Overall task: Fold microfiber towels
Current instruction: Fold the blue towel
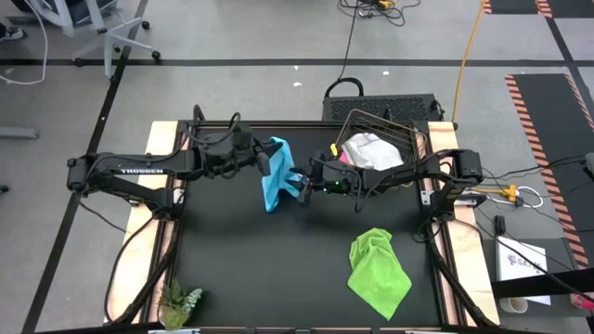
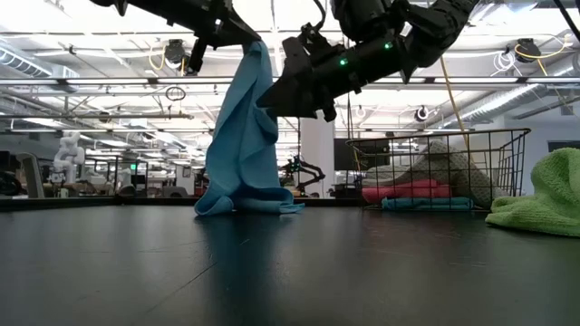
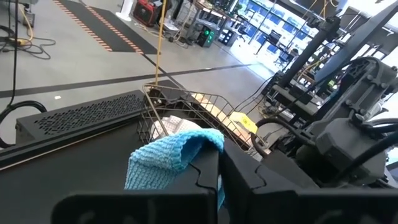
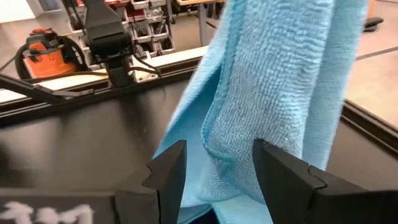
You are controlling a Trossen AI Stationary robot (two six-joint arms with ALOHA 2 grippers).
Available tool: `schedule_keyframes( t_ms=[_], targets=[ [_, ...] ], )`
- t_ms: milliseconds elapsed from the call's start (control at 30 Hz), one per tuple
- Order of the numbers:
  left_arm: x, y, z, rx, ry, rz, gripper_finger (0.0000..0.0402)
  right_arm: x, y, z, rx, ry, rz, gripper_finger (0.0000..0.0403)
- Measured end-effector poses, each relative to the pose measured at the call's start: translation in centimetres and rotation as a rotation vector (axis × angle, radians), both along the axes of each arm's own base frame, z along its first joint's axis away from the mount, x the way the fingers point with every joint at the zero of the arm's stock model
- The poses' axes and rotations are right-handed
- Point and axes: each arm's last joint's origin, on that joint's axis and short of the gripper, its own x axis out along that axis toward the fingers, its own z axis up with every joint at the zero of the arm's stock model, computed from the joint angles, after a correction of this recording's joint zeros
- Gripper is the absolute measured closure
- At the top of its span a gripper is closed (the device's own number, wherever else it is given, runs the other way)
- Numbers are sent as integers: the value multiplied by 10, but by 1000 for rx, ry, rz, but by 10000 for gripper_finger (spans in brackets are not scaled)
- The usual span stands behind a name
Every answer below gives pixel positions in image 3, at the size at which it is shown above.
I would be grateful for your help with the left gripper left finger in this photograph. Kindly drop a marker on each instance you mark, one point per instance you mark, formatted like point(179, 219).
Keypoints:
point(208, 171)

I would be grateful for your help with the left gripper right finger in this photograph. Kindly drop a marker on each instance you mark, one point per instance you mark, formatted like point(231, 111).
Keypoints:
point(242, 186)

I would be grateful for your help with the light blue microfiber towel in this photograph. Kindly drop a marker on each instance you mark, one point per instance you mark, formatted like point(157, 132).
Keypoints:
point(161, 155)

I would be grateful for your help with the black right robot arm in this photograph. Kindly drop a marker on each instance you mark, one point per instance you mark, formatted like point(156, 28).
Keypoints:
point(367, 90)

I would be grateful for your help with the yellow power strip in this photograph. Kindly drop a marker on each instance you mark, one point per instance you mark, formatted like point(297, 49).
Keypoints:
point(244, 121)

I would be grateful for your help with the computer tower green lights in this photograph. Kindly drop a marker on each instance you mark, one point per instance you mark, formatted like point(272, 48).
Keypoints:
point(205, 37)

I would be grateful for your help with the black equipment box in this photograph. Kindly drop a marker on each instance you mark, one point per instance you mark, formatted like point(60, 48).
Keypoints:
point(77, 118)

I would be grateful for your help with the black upright pole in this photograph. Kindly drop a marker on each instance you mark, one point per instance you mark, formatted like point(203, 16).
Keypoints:
point(308, 53)

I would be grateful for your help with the shelving with blue bins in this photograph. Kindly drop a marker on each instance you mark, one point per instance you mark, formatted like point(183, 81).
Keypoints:
point(280, 25)

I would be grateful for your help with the black orange-striped floor mat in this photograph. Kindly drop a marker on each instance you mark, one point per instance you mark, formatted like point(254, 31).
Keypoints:
point(124, 31)

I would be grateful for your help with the red and black machine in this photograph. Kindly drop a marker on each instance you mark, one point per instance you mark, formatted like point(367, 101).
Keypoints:
point(146, 12)

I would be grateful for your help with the black diagonal beam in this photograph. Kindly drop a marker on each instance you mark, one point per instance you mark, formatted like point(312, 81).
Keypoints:
point(357, 40)

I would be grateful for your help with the black metal table frame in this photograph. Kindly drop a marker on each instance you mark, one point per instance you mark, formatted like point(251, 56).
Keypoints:
point(46, 152)

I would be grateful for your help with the white pedestal base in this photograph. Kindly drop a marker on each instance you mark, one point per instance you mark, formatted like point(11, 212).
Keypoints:
point(124, 11)

